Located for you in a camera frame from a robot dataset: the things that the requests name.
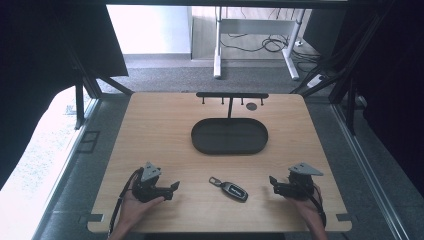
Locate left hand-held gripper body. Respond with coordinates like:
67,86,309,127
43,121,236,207
131,161,166,204

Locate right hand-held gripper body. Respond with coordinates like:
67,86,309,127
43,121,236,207
287,162,325,202

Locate black car key fob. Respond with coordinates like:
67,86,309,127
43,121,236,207
208,176,250,203

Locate black key rack with tray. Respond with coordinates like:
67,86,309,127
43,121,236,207
190,91,270,156

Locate person's left hand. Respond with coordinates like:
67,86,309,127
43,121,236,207
118,181,166,232

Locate person's right hand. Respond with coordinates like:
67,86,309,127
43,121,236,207
285,183,324,228

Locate white power strip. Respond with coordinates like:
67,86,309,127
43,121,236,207
305,73,327,89

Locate black metal stand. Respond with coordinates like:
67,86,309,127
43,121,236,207
66,46,135,131
289,9,388,136

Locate black curtain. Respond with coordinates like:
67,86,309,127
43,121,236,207
328,0,424,189
0,0,130,189

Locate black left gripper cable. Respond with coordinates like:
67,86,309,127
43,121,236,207
107,167,144,239

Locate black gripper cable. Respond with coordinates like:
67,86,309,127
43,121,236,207
308,183,328,229
107,167,144,239

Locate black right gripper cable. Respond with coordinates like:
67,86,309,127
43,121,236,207
308,183,328,229

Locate aluminium frame rail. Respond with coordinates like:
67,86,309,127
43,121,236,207
31,97,103,240
331,101,409,240

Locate black floor cables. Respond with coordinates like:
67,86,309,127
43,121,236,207
220,31,323,74

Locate white metal desk frame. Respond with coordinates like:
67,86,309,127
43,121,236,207
213,5,307,81

